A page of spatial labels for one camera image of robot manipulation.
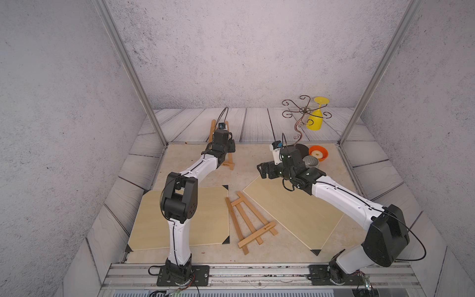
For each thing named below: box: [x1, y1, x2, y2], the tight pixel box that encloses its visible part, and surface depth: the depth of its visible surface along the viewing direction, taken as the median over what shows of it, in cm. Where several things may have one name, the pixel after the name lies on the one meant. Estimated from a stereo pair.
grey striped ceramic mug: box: [302, 155, 320, 169], surface depth 110 cm
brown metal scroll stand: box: [281, 95, 333, 147], surface depth 95 cm
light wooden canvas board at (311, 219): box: [242, 175, 345, 257], surface depth 90 cm
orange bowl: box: [308, 145, 330, 163], surface depth 113 cm
